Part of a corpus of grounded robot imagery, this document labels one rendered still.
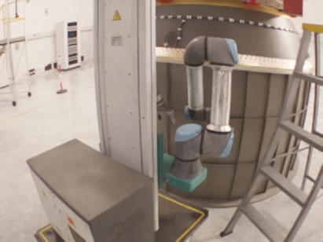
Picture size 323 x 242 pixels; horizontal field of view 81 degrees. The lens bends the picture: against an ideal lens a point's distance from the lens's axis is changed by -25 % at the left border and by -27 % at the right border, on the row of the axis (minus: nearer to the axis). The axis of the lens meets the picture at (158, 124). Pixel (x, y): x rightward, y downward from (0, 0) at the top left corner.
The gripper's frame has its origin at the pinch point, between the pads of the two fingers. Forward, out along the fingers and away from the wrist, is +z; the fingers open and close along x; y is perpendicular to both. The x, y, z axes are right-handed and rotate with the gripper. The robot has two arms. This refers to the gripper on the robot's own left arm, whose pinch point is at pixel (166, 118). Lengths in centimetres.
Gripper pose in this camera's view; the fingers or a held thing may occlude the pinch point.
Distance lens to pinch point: 175.4
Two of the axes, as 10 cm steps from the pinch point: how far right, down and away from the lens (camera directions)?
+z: 3.8, 7.6, 5.3
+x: -6.8, -1.6, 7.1
